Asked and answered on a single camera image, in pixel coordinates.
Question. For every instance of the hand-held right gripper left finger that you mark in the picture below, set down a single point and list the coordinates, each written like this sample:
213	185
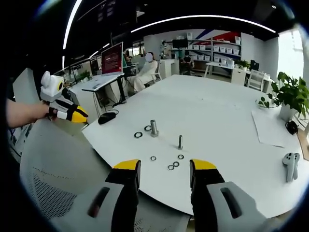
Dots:
113	205

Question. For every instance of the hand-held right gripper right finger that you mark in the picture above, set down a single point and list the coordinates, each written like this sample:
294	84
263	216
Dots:
212	198

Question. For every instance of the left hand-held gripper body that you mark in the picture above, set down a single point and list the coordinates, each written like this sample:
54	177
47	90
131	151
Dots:
51	88

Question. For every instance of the small threaded stud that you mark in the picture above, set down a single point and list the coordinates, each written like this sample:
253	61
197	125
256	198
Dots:
180	142

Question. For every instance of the large black washer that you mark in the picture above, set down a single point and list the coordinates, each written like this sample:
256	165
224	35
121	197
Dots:
135	134
145	128

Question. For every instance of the large threaded stud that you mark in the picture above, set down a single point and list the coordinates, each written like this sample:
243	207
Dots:
154	128

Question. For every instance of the black computer mouse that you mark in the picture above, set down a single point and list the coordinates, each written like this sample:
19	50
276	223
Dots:
106	118

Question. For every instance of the white standing desk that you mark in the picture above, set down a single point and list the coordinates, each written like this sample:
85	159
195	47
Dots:
101	82

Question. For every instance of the white mesh office chair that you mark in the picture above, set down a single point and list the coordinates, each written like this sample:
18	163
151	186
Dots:
55	164

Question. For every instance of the monitor with red screen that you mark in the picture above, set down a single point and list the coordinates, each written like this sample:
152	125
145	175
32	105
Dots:
111	60

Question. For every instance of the curved ceiling light strip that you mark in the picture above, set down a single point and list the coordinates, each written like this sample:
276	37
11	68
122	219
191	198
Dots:
202	17
70	26

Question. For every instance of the grey handheld controller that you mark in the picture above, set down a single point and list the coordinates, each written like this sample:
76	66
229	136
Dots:
290	166

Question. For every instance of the white paper sheet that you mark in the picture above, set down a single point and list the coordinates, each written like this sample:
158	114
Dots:
270	128

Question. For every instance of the wooden board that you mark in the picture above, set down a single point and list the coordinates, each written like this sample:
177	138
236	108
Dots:
304	145

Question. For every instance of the small black device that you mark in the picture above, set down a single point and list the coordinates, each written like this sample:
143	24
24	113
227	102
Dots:
292	127

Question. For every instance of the white wooden chair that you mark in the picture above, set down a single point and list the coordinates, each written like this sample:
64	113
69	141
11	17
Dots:
257	79

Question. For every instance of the white side table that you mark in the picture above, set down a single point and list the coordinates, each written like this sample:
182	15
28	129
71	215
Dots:
218	66

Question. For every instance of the large potted green plant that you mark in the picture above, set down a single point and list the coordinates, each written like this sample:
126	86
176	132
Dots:
292	91

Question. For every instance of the shelf with white bins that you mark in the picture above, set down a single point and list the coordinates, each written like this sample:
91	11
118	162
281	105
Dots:
212	50

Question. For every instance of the black wall monitor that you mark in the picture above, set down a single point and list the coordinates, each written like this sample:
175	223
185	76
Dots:
180	43

